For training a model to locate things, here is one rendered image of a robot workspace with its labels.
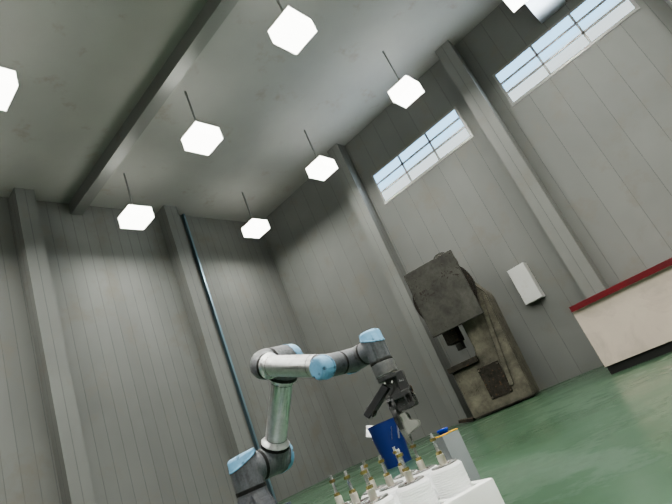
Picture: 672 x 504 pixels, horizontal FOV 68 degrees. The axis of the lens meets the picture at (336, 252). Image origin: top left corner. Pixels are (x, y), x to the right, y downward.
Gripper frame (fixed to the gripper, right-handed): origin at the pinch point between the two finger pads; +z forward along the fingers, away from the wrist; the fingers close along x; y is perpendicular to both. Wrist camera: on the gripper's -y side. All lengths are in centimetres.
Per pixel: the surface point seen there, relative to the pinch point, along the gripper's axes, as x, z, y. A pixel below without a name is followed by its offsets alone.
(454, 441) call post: 14.6, 6.1, 10.9
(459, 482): -12.8, 14.1, 11.1
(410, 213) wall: 782, -361, 22
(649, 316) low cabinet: 427, -5, 196
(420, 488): -20.5, 11.0, 2.3
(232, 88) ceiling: 477, -586, -140
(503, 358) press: 647, -32, 49
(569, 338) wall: 722, -22, 158
